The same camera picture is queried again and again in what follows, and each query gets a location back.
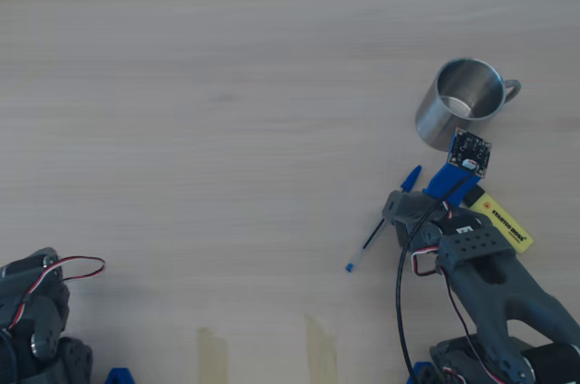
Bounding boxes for yellow masking tape strip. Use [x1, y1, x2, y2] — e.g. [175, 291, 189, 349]
[303, 313, 339, 384]
[196, 327, 230, 384]

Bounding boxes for yellow highlighter black cap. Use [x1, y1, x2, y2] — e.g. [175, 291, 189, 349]
[461, 185, 536, 254]

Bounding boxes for silver metal cup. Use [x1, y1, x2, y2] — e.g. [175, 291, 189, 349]
[414, 56, 523, 153]

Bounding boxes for red white servo wire loop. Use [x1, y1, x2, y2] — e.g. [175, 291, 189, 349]
[8, 254, 107, 331]

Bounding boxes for thin black camera cable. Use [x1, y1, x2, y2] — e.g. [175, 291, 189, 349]
[393, 173, 475, 384]

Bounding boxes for small camera circuit board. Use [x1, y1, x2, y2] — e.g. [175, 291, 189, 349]
[446, 127, 494, 179]

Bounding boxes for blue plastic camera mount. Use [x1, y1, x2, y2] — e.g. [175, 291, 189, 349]
[421, 161, 481, 206]

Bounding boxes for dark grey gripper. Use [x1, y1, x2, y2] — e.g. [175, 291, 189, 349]
[0, 246, 72, 312]
[382, 190, 491, 253]

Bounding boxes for clear ballpoint pen blue cap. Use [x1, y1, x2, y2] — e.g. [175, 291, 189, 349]
[344, 164, 423, 274]

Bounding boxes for red white black servo wires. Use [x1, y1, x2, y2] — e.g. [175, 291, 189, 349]
[410, 202, 481, 349]

